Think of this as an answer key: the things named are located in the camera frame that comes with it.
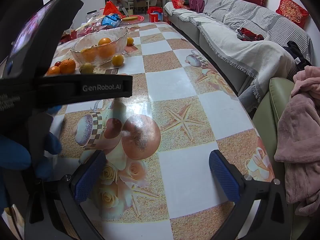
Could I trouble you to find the maroon garment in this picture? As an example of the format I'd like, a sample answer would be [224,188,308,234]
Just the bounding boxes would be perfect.
[187,0,205,13]

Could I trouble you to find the white fringed throw blanket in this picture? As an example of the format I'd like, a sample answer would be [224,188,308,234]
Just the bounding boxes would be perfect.
[175,12,300,113]

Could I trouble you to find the clear glass bowl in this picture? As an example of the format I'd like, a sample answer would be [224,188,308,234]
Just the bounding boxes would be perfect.
[70,26,129,67]

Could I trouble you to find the yellow-green round fruit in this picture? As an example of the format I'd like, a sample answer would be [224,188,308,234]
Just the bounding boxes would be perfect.
[79,63,95,74]

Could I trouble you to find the red patterned cushion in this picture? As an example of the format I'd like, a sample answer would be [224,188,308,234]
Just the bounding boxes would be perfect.
[275,0,309,29]
[170,0,190,10]

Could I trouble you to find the red and black garment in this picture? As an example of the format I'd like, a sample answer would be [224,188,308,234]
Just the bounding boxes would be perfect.
[236,27,264,42]

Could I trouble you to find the dining table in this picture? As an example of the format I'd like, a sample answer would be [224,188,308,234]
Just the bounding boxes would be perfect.
[117,0,160,14]

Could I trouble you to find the blue snack bag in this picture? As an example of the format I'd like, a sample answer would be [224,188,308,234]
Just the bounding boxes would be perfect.
[101,14,122,28]

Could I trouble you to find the red plastic bag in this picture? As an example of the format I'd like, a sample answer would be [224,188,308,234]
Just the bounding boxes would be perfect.
[103,1,123,15]

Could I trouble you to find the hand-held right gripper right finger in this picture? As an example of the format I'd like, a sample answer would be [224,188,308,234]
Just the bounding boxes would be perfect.
[209,149,293,240]

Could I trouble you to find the red shopping bag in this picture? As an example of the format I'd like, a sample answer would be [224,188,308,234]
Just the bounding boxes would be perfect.
[147,6,164,23]

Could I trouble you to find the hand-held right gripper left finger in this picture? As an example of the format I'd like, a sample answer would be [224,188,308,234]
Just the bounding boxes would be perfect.
[24,149,108,240]

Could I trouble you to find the grey striped blanket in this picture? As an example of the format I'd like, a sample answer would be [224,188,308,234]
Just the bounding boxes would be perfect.
[202,0,313,63]

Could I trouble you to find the dining chair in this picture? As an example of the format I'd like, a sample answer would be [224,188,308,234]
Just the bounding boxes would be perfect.
[133,0,147,14]

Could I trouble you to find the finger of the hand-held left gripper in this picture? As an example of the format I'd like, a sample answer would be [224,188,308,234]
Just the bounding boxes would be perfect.
[34,74,133,105]

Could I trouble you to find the clear plastic bag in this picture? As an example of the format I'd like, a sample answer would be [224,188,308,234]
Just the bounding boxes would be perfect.
[75,22,105,38]

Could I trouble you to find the light grey sofa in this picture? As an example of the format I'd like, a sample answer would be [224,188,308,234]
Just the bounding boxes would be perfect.
[164,0,313,113]

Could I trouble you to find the green leather chair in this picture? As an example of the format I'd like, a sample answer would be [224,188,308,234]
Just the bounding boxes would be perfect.
[252,77,297,205]

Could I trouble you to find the pink fleece blanket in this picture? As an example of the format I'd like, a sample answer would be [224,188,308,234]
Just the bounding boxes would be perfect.
[274,66,320,217]

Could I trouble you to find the person's left hand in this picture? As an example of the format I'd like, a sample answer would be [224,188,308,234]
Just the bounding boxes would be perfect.
[0,131,63,215]

